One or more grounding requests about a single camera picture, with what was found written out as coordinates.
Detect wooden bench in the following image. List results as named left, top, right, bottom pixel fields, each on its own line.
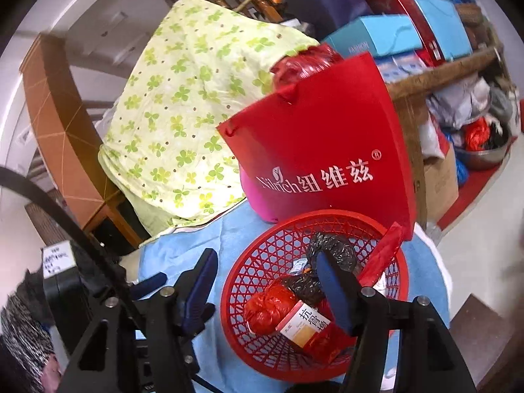
left=385, top=45, right=504, bottom=230

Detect brown cardboard box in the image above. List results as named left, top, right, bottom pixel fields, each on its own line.
left=421, top=143, right=460, bottom=224

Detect red tote bag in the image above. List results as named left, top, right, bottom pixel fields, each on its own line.
left=216, top=52, right=417, bottom=241

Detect blue towel blanket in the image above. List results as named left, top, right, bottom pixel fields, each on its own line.
left=137, top=202, right=451, bottom=393

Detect large red plastic bag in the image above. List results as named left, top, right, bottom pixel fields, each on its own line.
left=269, top=43, right=345, bottom=96

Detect green clover print blanket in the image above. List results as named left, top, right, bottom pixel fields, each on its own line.
left=97, top=0, right=320, bottom=234

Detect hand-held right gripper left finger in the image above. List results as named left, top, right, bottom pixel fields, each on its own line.
left=55, top=248, right=219, bottom=393

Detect teal cardboard box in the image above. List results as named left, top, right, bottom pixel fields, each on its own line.
left=321, top=14, right=422, bottom=59

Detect black cable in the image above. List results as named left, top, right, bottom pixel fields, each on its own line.
left=0, top=168, right=136, bottom=308

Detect small red plastic bag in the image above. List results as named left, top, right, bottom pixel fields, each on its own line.
left=245, top=282, right=296, bottom=335

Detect metal basin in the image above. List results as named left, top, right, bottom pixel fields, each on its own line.
left=454, top=131, right=517, bottom=170

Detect blue plastic bag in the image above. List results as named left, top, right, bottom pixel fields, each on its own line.
left=442, top=131, right=469, bottom=187

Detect red mesh plastic basket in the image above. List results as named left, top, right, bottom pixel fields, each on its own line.
left=220, top=210, right=411, bottom=381

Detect black plastic bag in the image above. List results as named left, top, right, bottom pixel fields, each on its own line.
left=282, top=233, right=363, bottom=304

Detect wooden cabinet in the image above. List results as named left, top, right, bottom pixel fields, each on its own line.
left=82, top=196, right=152, bottom=250

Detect red gift box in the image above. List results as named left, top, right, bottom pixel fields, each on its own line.
left=352, top=0, right=445, bottom=68

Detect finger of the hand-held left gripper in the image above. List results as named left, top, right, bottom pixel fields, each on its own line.
left=130, top=272, right=168, bottom=300

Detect woven basket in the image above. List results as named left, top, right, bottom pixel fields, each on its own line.
left=454, top=3, right=484, bottom=29

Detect brown stool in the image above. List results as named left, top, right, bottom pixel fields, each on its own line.
left=448, top=292, right=524, bottom=393

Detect light blue box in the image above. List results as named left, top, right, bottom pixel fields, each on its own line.
left=403, top=0, right=473, bottom=62

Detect red floor mat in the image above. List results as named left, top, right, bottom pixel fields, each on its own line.
left=436, top=139, right=516, bottom=232

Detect pink orange striped scarf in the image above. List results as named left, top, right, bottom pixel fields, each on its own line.
left=41, top=354, right=62, bottom=393

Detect orange white medicine box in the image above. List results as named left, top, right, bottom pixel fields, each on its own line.
left=275, top=300, right=335, bottom=347

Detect black white floral garment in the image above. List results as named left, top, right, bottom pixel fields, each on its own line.
left=0, top=295, right=56, bottom=377

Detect blue white packets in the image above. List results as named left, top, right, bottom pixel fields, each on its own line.
left=374, top=53, right=430, bottom=84

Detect orange red plastic bag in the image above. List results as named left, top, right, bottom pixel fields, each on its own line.
left=464, top=117, right=492, bottom=152

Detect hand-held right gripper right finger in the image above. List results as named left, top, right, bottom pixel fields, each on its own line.
left=317, top=252, right=477, bottom=393

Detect red wrapper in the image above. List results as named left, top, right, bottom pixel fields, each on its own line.
left=360, top=221, right=404, bottom=288

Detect grey plastic bag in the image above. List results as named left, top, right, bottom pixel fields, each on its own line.
left=426, top=78, right=492, bottom=132

